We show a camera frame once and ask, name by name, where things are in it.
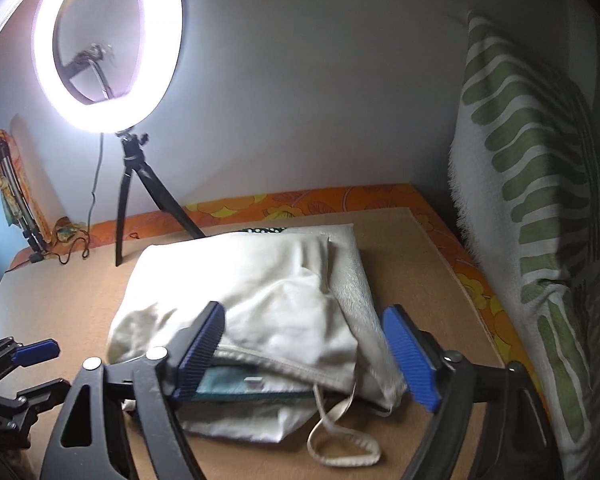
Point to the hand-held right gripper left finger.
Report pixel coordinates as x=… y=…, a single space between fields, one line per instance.
x=200 y=355

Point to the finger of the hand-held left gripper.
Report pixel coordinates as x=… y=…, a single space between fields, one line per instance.
x=35 y=352
x=45 y=392

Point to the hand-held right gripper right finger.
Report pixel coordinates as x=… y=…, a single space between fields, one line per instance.
x=412 y=355

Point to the white camisole top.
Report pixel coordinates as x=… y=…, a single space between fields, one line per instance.
x=260 y=300

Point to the light blue folded garment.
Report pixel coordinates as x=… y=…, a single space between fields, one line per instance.
x=225 y=382

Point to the white folded garment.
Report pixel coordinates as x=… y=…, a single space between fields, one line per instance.
x=240 y=420

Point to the yellow green crumpled cloth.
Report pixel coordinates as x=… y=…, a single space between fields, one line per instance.
x=67 y=232

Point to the black white dotted garment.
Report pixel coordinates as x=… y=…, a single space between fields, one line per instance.
x=260 y=230

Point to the black folded tripod stand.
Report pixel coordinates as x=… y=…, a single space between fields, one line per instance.
x=16 y=195

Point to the orange flowered bedsheet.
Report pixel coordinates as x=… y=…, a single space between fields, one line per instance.
x=330 y=200

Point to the colourful scarf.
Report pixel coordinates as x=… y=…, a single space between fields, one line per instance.
x=0 y=175

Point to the small black tripod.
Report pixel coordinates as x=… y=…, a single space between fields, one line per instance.
x=127 y=180

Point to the green striped white pillow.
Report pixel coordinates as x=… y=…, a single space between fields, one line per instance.
x=520 y=160

